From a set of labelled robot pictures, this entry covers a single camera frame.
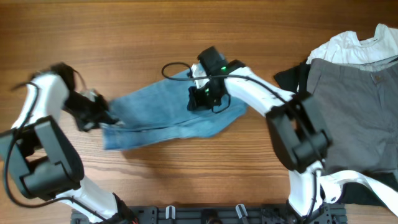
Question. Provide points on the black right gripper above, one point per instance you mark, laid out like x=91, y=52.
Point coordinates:
x=197, y=99

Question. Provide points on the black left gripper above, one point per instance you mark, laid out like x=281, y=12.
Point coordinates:
x=101, y=116

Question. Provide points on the light blue denim jeans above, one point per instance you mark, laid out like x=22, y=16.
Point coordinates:
x=158, y=113

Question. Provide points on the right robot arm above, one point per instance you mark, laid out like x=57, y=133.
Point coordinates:
x=297, y=129

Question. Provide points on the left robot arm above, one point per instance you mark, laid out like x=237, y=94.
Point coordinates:
x=41, y=166

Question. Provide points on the black garment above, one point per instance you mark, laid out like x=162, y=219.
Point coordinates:
x=294, y=79

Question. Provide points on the white cloth garment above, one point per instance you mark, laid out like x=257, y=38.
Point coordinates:
x=346, y=48

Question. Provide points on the grey garment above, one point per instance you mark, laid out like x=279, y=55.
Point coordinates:
x=359, y=105

